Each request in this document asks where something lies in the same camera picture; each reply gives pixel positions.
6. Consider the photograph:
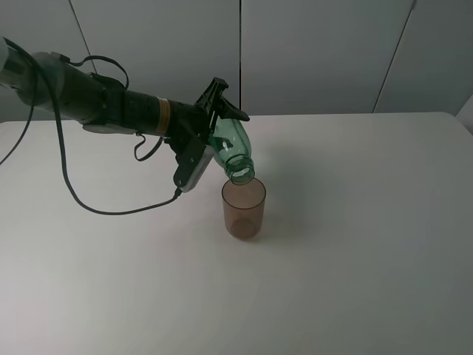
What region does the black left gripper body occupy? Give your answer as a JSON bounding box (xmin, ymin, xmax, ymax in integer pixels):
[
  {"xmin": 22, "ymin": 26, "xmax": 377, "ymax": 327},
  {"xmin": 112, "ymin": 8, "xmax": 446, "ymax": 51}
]
[{"xmin": 166, "ymin": 78, "xmax": 228, "ymax": 187}]

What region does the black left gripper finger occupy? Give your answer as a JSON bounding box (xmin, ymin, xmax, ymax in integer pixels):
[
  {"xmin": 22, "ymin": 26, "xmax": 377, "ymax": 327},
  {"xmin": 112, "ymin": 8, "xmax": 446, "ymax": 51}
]
[{"xmin": 217, "ymin": 96, "xmax": 250, "ymax": 121}]

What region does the green transparent plastic bottle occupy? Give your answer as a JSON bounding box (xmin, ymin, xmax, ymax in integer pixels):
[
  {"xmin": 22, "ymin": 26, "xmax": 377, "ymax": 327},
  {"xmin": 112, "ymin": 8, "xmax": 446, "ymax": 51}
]
[{"xmin": 209, "ymin": 118, "xmax": 255, "ymax": 186}]

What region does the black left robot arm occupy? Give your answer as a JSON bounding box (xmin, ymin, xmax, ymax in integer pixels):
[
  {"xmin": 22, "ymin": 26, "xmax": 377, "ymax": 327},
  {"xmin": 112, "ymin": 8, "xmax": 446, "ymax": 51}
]
[{"xmin": 1, "ymin": 38, "xmax": 249, "ymax": 192}]

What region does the pink transparent plastic cup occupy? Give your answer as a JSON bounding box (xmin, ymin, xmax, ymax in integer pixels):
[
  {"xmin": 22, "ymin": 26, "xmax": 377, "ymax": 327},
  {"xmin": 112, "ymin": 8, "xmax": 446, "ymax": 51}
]
[{"xmin": 221, "ymin": 178, "xmax": 267, "ymax": 240}]

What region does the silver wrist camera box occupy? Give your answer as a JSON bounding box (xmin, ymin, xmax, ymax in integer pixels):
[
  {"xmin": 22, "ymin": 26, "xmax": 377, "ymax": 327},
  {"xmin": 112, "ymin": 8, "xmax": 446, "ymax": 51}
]
[{"xmin": 180, "ymin": 146, "xmax": 214, "ymax": 193}]

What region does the black camera cable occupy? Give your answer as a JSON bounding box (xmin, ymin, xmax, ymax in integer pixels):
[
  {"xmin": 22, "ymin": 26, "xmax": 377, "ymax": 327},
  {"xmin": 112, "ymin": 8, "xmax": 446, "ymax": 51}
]
[{"xmin": 0, "ymin": 36, "xmax": 183, "ymax": 215}]

